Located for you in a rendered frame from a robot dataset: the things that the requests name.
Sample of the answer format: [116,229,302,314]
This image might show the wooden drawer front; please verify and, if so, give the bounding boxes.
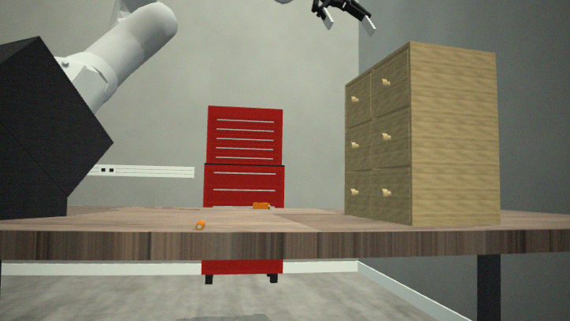
[373,107,410,165]
[346,171,372,216]
[346,121,372,168]
[373,49,409,115]
[346,73,372,126]
[373,168,410,222]

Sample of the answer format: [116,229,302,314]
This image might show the orange nine-volt battery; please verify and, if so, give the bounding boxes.
[253,202,271,209]

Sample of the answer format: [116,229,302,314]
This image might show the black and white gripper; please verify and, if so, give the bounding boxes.
[311,0,376,36]

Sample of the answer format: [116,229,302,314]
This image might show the small orange cylinder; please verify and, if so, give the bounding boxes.
[196,220,205,231]

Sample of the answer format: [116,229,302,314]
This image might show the light brown wooden chest of drawers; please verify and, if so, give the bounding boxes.
[344,41,501,227]

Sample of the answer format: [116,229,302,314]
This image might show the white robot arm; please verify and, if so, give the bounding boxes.
[55,0,178,114]

